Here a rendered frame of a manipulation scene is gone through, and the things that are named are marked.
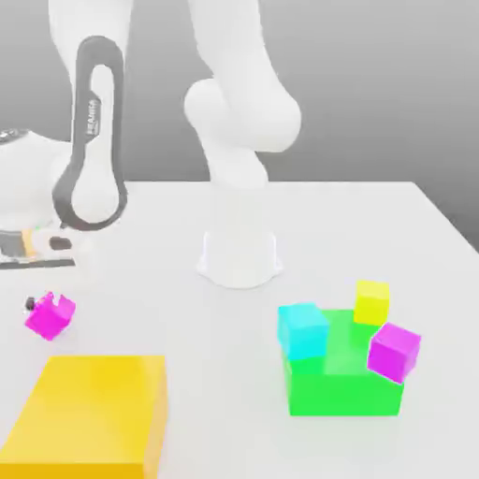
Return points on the small cyan cube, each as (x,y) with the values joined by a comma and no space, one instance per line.
(303,331)

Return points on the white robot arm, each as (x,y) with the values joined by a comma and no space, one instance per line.
(239,123)

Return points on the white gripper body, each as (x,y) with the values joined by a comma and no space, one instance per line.
(37,264)

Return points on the large green box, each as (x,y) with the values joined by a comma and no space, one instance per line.
(344,393)

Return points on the small magenta cube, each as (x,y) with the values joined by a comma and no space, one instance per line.
(393,353)
(48,320)

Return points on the small yellow cube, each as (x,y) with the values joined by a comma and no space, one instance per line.
(370,303)

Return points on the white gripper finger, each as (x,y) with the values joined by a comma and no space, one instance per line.
(56,298)
(30,302)

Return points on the large yellow box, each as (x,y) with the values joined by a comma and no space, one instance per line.
(86,415)

